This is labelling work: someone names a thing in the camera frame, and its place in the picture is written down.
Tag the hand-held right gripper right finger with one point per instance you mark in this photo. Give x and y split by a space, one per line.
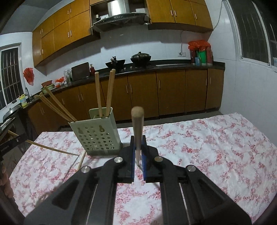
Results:
145 164

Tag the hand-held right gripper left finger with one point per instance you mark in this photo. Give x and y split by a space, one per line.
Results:
132 164

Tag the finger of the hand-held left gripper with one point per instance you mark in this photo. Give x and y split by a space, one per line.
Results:
20 140

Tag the green perforated utensil holder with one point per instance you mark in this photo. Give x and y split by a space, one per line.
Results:
95 136

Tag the person's left hand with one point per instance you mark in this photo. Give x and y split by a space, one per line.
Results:
6 183

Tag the metal pan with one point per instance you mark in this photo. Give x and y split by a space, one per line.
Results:
12 111

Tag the yellow detergent bottle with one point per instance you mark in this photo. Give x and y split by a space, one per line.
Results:
22 101

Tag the metal sink faucet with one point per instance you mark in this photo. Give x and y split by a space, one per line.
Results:
27 93

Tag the pale green basin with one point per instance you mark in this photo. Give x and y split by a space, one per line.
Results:
52 86

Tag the floral pink tablecloth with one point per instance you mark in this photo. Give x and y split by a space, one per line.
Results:
205 147

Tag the red bowl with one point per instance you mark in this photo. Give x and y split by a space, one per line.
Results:
46 82

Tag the red hanging plastic bag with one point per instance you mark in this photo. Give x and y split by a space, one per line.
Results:
28 75

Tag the small barred window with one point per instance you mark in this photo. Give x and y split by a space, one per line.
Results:
10 75

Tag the crumpled red plastic bag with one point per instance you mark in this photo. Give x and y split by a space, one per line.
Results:
59 81

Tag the wooden lower kitchen cabinets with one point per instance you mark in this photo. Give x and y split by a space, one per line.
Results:
173 90

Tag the wooden kitchen cabinets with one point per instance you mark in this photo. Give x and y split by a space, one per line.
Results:
173 90
62 32

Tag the clear plastic container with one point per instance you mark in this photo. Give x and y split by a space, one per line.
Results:
67 75

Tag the dark cutting board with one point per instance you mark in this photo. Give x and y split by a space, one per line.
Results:
80 71

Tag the black gas stove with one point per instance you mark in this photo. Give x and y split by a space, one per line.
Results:
134 67

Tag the red sauce bottle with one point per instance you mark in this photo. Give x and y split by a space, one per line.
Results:
92 70

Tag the black open wok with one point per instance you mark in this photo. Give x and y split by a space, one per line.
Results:
115 63

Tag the black kitchen countertop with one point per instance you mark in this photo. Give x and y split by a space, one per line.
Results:
173 66

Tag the black wok with lid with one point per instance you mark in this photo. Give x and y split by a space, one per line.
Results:
140 58

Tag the small blue box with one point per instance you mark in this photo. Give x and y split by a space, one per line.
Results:
197 61

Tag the wooden upper kitchen cabinets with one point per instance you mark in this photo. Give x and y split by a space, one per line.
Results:
62 32

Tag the green canister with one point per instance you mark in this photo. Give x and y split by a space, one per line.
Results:
202 58

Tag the red bag covered bottles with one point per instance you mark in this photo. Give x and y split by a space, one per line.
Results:
199 44

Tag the steel range hood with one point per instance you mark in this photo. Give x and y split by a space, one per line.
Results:
121 18

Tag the white box on sill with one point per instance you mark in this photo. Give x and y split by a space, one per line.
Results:
275 61

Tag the large barred window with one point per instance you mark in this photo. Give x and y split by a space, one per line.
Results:
253 32

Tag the white wall socket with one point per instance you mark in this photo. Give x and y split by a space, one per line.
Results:
182 54

